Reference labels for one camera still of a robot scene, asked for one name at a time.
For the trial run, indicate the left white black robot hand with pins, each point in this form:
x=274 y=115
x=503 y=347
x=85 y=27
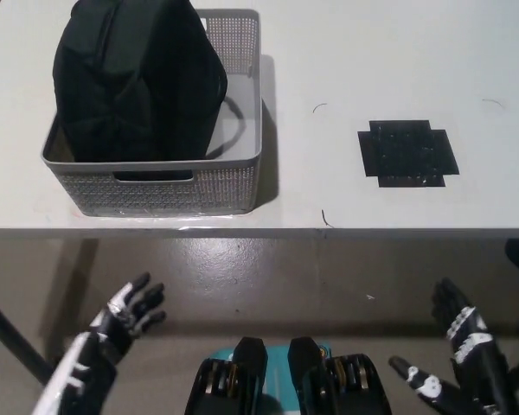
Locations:
x=125 y=315

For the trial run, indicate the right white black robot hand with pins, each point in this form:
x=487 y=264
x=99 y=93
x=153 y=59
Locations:
x=476 y=346

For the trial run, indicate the dark green lunch bag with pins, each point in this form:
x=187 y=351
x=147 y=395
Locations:
x=134 y=86

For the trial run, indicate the clear glossy tape strip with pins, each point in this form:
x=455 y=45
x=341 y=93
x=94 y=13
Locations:
x=186 y=226

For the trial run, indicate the grey perforated plastic basket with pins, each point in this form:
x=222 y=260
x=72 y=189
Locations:
x=155 y=194

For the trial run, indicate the robot left black body block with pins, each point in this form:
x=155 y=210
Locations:
x=251 y=359

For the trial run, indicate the short thick dark thread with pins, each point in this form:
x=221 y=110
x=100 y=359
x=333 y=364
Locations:
x=324 y=217

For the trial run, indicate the black cross-shaped tape patch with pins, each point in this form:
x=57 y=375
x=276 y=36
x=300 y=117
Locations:
x=408 y=153

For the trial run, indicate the thin curved dark thread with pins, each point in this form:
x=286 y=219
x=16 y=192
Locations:
x=493 y=101
x=321 y=104

